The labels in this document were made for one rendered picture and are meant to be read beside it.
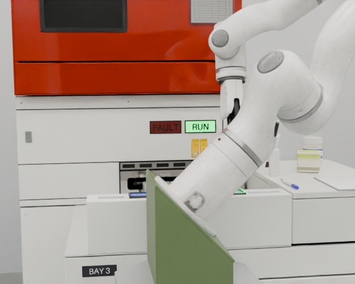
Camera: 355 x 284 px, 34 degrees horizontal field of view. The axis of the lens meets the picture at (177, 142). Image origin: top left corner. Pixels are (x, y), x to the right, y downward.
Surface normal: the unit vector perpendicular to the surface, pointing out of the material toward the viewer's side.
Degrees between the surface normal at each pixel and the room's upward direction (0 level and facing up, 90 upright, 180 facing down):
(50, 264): 90
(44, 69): 90
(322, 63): 101
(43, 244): 90
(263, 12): 57
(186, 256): 90
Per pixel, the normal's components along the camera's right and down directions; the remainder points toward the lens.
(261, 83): -0.82, 0.00
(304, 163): -0.28, 0.11
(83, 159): 0.13, 0.10
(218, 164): -0.20, -0.22
